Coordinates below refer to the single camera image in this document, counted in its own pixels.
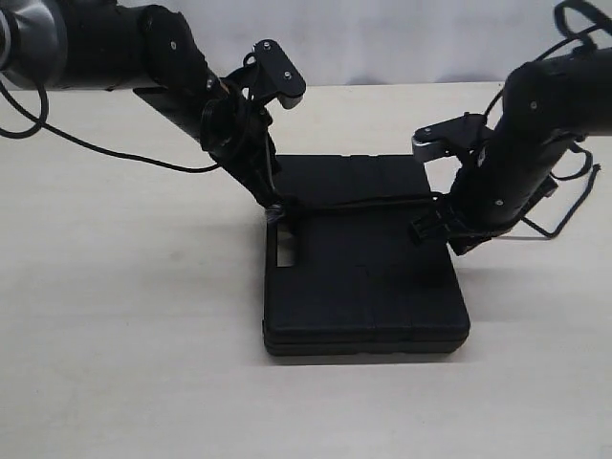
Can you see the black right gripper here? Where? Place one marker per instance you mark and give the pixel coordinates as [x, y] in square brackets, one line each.
[483, 203]

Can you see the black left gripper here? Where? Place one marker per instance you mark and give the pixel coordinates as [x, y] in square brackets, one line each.
[234, 131]

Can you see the black plastic carrying case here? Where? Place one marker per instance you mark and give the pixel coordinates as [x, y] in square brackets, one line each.
[358, 284]

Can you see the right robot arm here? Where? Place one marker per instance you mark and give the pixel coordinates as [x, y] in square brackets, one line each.
[547, 107]

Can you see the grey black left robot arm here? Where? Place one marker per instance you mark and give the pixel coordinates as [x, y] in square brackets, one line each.
[150, 50]

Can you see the white backdrop curtain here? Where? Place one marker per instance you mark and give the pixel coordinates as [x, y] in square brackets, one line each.
[380, 41]

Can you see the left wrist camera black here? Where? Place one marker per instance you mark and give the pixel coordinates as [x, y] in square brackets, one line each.
[276, 76]

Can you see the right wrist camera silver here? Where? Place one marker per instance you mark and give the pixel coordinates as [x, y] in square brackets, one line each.
[449, 138]

